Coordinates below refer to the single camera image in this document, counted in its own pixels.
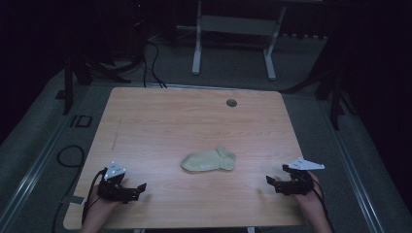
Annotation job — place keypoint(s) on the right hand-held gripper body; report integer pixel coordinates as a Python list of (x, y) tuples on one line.
[(299, 183)]

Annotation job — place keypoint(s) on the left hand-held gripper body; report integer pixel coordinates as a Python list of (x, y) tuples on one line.
[(111, 189)]

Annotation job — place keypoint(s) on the person's left hand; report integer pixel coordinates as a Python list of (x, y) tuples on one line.
[(100, 208)]

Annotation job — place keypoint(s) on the white desk frame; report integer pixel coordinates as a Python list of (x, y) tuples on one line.
[(234, 25)]

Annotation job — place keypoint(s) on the grey tape piece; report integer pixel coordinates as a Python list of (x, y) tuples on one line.
[(74, 199)]

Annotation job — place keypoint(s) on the grey metal floor rail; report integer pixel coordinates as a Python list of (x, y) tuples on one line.
[(30, 176), (351, 174)]

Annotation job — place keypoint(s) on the black metal stand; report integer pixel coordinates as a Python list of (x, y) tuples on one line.
[(336, 103), (68, 87)]

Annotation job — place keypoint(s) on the person's right hand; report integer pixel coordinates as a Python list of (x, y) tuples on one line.
[(309, 202)]

